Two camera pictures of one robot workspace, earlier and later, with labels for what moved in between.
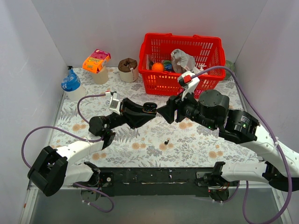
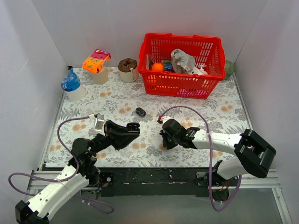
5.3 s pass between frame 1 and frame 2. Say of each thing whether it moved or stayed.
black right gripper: moved
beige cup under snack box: stayed
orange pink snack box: stayed
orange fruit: stayed
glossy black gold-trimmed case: moved
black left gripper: moved
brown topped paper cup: stayed
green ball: stayed
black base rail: stayed
